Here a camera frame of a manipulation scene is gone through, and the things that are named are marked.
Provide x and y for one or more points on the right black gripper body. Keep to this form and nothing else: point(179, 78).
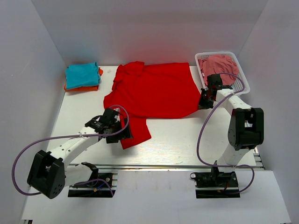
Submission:
point(206, 91)

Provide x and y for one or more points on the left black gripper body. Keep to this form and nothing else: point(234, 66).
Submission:
point(116, 128)

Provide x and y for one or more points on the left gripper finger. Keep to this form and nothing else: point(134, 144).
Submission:
point(114, 138)
point(126, 133)

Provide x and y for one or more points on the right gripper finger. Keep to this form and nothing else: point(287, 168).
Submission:
point(202, 102)
point(209, 103)

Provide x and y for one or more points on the red t-shirt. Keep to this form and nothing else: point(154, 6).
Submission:
point(159, 91)

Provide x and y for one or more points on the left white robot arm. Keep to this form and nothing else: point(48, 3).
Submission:
point(51, 171)

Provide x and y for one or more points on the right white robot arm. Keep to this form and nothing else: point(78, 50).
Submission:
point(246, 127)

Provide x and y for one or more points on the pink t-shirt in basket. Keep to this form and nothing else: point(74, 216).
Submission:
point(216, 64)

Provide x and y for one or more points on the white plastic basket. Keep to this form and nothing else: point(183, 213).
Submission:
point(240, 85)

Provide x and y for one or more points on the folded orange t-shirt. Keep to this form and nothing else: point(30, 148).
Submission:
point(95, 88)

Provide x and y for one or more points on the folded teal t-shirt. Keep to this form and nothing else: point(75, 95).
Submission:
point(82, 75)

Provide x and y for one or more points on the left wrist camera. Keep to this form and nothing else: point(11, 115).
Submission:
point(117, 113)

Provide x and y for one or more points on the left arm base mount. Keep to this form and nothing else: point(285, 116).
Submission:
point(86, 181)

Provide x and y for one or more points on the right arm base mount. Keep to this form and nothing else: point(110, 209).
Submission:
point(215, 184)

